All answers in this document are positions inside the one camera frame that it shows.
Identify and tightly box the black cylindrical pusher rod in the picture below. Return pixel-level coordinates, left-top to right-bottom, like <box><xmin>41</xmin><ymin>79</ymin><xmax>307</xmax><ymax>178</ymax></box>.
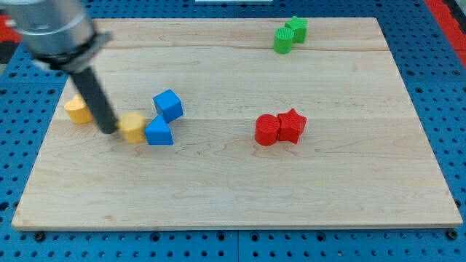
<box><xmin>70</xmin><ymin>67</ymin><xmax>117</xmax><ymax>134</ymax></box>

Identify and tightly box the wooden board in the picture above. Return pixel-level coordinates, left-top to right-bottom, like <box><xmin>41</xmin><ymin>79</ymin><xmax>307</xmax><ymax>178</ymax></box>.
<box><xmin>12</xmin><ymin>17</ymin><xmax>463</xmax><ymax>231</ymax></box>

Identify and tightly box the red star block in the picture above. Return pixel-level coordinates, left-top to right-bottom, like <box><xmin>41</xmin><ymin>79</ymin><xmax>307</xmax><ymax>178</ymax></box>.
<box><xmin>277</xmin><ymin>108</ymin><xmax>307</xmax><ymax>144</ymax></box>

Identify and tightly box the green cylinder block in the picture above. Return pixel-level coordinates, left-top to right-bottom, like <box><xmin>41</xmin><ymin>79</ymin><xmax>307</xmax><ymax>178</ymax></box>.
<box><xmin>273</xmin><ymin>27</ymin><xmax>294</xmax><ymax>54</ymax></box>

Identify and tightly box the blue triangle block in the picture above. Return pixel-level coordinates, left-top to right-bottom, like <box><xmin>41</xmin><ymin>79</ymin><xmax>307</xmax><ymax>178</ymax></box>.
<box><xmin>144</xmin><ymin>116</ymin><xmax>173</xmax><ymax>146</ymax></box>

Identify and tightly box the red cylinder block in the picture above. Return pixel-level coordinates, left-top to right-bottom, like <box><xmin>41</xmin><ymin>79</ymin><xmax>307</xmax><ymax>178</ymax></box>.
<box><xmin>255</xmin><ymin>114</ymin><xmax>280</xmax><ymax>146</ymax></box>

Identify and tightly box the blue cube block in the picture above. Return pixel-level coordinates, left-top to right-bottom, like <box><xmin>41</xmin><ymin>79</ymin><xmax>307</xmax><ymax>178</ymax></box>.
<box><xmin>153</xmin><ymin>90</ymin><xmax>183</xmax><ymax>123</ymax></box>

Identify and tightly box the yellow hexagon block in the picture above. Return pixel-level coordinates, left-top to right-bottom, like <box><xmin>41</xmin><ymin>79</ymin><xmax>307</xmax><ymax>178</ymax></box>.
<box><xmin>116</xmin><ymin>112</ymin><xmax>146</xmax><ymax>143</ymax></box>

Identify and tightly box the green star block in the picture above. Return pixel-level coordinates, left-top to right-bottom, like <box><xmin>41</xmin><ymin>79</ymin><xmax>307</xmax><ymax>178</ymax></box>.
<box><xmin>285</xmin><ymin>16</ymin><xmax>308</xmax><ymax>44</ymax></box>

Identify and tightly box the yellow heart block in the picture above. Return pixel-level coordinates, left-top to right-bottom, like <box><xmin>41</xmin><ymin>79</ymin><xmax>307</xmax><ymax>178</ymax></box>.
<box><xmin>64</xmin><ymin>94</ymin><xmax>93</xmax><ymax>124</ymax></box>

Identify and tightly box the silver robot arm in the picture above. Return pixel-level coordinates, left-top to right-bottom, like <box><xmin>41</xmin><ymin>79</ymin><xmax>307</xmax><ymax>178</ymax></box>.
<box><xmin>1</xmin><ymin>0</ymin><xmax>112</xmax><ymax>74</ymax></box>

